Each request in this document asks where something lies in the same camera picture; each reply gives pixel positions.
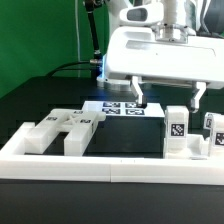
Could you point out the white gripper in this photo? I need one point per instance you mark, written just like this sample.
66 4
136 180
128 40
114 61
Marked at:
173 42

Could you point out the white chair seat block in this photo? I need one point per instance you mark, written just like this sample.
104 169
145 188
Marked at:
192 146

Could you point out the white paper marker sheet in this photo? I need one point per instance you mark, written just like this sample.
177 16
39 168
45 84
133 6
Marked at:
129 109

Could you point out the white chair back frame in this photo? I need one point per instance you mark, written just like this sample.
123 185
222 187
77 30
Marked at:
78 125

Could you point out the white U-shaped fence frame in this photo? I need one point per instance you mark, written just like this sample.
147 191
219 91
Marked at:
16 164

